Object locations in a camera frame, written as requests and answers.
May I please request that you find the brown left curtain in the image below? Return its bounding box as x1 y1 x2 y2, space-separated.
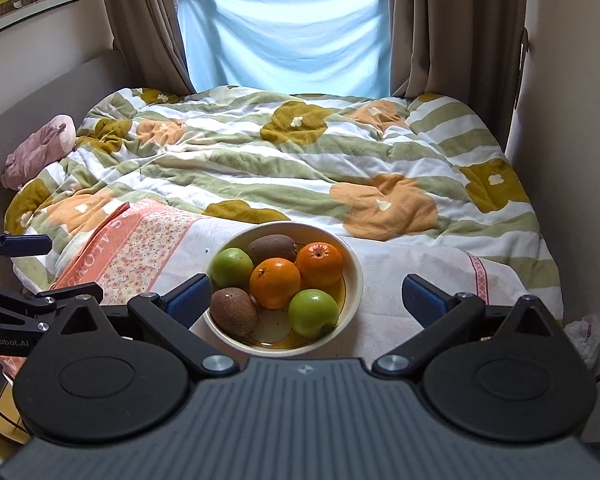
104 0 195 96

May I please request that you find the green apple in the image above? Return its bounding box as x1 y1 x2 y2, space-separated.
288 289 340 339
209 247 254 288

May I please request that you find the white pink floral cloth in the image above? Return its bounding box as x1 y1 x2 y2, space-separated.
0 197 531 380

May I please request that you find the large brown kiwi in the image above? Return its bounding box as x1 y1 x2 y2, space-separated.
209 287 258 337

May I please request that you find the cream yellow duck bowl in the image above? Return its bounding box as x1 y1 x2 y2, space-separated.
204 221 363 358

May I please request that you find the brown kiwi in bowl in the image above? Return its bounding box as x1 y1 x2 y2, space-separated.
247 234 297 266

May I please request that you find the brown curtain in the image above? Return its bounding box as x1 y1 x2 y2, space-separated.
388 0 527 145
104 0 195 96

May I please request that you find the grey bed headboard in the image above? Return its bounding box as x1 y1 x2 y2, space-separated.
0 50 137 223

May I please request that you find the green striped floral quilt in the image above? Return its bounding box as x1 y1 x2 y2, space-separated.
5 86 564 315

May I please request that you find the white plastic bag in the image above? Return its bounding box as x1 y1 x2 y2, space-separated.
564 314 600 370

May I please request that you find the brown right curtain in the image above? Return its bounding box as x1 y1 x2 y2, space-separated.
388 0 527 145

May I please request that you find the pink plush toy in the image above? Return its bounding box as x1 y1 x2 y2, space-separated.
1 115 76 191

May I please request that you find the light blue window cloth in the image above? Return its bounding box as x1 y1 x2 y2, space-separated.
176 0 390 98

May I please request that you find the orange mandarin in bowl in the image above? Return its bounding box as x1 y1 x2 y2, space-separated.
294 242 343 288

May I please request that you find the large orange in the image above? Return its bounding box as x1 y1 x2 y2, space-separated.
249 258 301 310

